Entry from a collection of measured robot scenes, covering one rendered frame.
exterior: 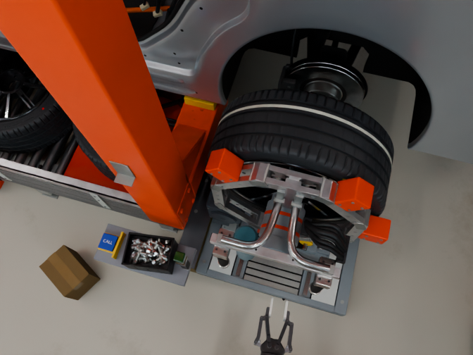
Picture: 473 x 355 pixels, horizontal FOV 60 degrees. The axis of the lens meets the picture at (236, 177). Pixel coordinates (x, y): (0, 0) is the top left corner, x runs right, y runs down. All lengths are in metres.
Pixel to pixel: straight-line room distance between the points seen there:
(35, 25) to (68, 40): 0.05
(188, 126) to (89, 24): 1.12
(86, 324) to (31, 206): 0.77
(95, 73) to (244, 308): 1.69
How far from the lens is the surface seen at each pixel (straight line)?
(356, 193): 1.22
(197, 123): 1.85
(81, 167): 2.36
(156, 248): 1.79
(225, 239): 1.30
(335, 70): 1.62
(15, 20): 0.81
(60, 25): 0.75
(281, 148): 1.23
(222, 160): 1.27
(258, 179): 1.25
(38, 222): 2.66
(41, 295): 2.55
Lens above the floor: 2.28
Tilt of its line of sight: 68 degrees down
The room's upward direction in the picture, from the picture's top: 4 degrees counter-clockwise
